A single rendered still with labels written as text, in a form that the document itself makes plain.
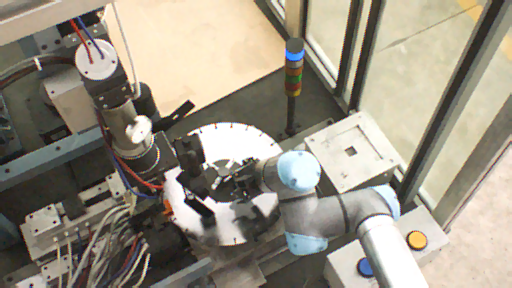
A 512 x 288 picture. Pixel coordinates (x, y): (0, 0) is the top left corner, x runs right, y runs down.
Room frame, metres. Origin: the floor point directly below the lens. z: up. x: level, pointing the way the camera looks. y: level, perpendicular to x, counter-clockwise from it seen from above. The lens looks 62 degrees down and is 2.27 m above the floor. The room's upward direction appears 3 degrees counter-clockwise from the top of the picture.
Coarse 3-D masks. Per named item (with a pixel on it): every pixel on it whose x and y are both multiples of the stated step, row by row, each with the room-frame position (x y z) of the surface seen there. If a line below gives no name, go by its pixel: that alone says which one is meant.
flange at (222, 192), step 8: (216, 160) 0.66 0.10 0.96; (224, 160) 0.66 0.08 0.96; (208, 168) 0.64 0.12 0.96; (232, 168) 0.63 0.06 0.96; (208, 176) 0.61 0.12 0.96; (216, 176) 0.61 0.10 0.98; (208, 184) 0.59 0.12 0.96; (224, 184) 0.58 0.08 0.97; (216, 192) 0.57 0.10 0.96; (224, 192) 0.57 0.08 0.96; (224, 200) 0.55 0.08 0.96
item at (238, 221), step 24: (216, 144) 0.71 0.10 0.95; (240, 144) 0.70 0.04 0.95; (264, 144) 0.70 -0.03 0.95; (168, 192) 0.58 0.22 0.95; (168, 216) 0.52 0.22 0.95; (192, 216) 0.52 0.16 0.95; (216, 216) 0.51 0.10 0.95; (240, 216) 0.51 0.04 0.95; (264, 216) 0.51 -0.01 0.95; (216, 240) 0.45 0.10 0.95; (240, 240) 0.45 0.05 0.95
